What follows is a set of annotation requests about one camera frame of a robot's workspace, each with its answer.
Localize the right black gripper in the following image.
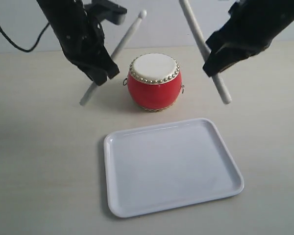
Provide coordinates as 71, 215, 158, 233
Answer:
202, 0, 294, 77

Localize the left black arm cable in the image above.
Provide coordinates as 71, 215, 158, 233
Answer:
0, 9, 51, 52

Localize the small red drum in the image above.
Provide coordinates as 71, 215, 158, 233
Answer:
123, 53, 184, 112

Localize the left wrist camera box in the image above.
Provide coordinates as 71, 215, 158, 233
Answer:
84, 0, 127, 25

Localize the white drumstick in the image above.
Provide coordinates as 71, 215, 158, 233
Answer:
79, 9, 147, 106
179, 0, 232, 105

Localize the white plastic tray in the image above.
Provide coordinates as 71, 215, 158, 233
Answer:
103, 118, 244, 218

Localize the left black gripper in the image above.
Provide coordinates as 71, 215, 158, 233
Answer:
37, 0, 120, 86

